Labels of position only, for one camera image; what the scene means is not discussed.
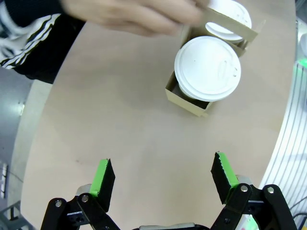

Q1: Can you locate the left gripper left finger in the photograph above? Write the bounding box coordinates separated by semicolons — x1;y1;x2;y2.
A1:
39;157;125;230

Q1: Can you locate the aluminium table frame rail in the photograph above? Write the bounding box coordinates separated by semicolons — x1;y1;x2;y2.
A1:
258;68;307;211

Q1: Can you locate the thin grey cable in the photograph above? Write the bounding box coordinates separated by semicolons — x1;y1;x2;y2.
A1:
286;197;307;219

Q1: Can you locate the person's hand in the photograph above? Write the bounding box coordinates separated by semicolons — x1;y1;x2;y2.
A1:
63;0;210;38

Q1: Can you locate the brown cardboard cup carrier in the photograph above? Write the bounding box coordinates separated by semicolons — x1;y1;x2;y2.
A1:
165;6;267;118

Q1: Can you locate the person forearm striped sleeve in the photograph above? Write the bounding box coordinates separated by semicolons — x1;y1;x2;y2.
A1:
0;0;87;85

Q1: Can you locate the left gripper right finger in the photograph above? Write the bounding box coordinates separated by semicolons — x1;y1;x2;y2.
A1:
210;150;298;230

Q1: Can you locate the white paper cup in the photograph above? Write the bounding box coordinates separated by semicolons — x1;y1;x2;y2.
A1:
177;83;213;103

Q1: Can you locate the white plastic cup lid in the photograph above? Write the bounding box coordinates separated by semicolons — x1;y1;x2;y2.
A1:
174;35;242;101
205;0;252;46

